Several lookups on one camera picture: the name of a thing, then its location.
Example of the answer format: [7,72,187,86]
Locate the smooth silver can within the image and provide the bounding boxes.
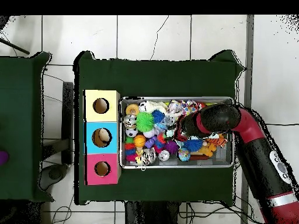
[123,114,138,129]

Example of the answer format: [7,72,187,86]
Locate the toy burger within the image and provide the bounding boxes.
[125,103,141,117]

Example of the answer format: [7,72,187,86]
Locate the cream knitted cloth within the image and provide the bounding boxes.
[138,100,169,114]

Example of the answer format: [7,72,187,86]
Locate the small globe ball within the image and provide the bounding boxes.
[178,148,192,162]

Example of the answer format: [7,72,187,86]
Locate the dark green side table cloth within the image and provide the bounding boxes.
[0,51,53,202]

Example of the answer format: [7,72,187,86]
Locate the small orange basketball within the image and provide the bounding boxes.
[133,135,146,148]

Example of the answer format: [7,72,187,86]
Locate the mint green fuzzy cloth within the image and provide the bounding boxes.
[165,122,184,142]

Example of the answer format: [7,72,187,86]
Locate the blue spiky rubber ball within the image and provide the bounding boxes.
[151,109,166,124]

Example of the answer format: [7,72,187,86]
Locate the crushed silver can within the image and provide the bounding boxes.
[140,147,158,165]

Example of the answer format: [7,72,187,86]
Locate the beige ball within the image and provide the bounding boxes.
[98,129,112,145]

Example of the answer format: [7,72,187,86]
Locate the shallow wire mesh bin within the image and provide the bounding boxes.
[119,96,235,169]

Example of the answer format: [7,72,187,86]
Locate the polka dot colourful cloth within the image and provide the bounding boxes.
[167,99,208,117]

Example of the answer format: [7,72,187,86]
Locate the black upright panel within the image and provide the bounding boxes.
[61,81,75,165]

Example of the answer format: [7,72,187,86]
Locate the wooden box with three holes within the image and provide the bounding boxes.
[83,89,121,186]

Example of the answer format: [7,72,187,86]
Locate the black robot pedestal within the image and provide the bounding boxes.
[123,200,189,224]

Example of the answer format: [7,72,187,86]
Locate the grey round floor base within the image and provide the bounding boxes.
[46,164,68,184]

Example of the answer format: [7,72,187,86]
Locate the purple object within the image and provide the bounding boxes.
[0,150,10,166]

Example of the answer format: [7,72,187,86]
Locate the green spiky rubber ball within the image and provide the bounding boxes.
[135,111,155,133]

